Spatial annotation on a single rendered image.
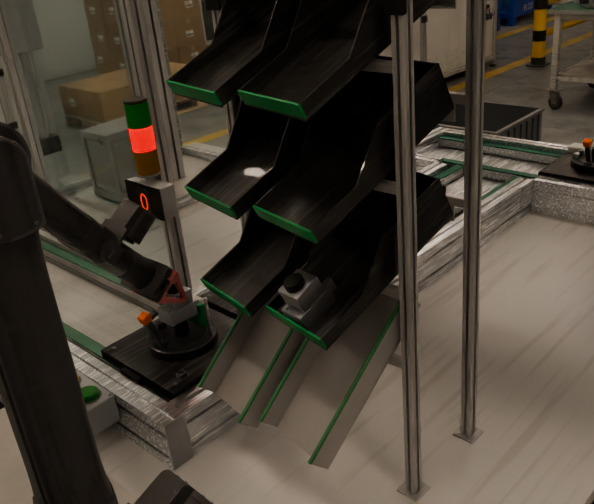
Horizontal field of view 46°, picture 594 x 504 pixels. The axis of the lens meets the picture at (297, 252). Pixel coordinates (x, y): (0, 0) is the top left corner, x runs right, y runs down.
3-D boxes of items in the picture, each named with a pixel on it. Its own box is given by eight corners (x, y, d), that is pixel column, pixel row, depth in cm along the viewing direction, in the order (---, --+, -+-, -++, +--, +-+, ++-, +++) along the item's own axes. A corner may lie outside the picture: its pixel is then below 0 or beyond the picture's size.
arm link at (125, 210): (60, 235, 118) (97, 256, 115) (97, 178, 120) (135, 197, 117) (96, 258, 129) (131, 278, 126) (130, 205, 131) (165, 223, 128)
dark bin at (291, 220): (317, 245, 89) (292, 203, 84) (259, 218, 99) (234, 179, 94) (454, 108, 97) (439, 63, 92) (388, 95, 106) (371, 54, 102)
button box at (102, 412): (89, 440, 128) (81, 413, 125) (33, 397, 141) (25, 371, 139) (121, 419, 132) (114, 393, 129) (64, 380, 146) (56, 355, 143)
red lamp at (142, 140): (141, 154, 143) (137, 131, 141) (127, 150, 147) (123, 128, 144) (161, 147, 147) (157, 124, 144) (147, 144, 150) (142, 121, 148)
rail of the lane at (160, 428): (174, 471, 124) (163, 422, 120) (-39, 319, 181) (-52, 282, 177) (198, 453, 128) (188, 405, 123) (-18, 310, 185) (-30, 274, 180)
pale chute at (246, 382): (257, 429, 113) (238, 422, 110) (215, 392, 123) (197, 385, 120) (344, 277, 114) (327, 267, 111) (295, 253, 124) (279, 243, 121)
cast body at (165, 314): (172, 327, 136) (167, 295, 133) (159, 320, 139) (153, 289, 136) (205, 310, 141) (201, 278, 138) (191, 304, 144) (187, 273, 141)
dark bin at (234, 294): (251, 318, 105) (227, 286, 101) (207, 288, 115) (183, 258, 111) (372, 196, 113) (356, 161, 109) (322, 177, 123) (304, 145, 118)
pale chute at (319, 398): (328, 470, 103) (309, 464, 100) (276, 427, 113) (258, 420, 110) (421, 304, 105) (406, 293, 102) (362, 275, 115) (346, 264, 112)
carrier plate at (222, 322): (175, 402, 127) (173, 392, 126) (102, 357, 143) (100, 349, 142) (268, 341, 142) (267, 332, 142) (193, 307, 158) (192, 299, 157)
